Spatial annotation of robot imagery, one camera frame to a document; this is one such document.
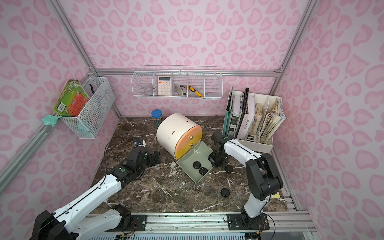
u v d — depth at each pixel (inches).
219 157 29.4
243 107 33.5
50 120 24.6
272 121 33.9
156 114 37.3
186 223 29.5
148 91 37.9
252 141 40.5
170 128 33.1
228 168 34.8
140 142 28.3
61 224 15.6
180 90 39.4
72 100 28.5
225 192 32.4
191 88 38.5
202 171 34.6
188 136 32.1
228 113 32.3
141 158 24.3
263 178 18.2
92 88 34.7
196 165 35.8
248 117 32.4
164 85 37.4
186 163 36.3
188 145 33.9
